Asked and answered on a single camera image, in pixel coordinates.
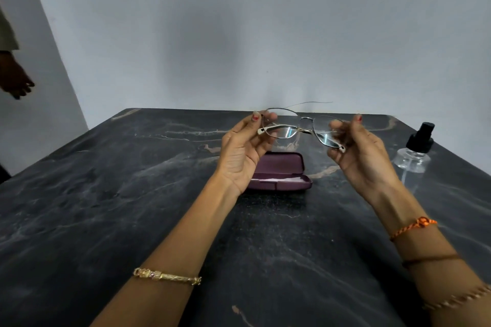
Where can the white cleaning cloth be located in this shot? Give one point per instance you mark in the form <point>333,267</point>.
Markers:
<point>274,178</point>

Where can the person's left thumb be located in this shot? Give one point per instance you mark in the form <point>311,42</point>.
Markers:
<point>254,121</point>

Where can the purple eyeglasses case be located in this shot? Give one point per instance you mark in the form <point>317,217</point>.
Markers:
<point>282,171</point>

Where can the person's right forearm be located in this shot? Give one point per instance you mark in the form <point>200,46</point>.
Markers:
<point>429,257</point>

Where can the gold bangle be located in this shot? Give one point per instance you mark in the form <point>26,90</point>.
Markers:
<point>167,276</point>

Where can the person's right hand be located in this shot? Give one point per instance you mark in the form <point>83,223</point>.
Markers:
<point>364,158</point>

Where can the person's right thumb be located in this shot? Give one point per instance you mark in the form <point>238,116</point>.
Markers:
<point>358,123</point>

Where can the clear spray bottle black nozzle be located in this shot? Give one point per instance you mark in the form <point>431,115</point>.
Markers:
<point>416,150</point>

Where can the person's left forearm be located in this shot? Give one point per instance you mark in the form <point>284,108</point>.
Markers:
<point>172,257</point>

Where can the metal-framed eyeglasses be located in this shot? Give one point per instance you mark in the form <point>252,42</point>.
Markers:
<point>303,129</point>

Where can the person's left hand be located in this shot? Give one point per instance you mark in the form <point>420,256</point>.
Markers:
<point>241,158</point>

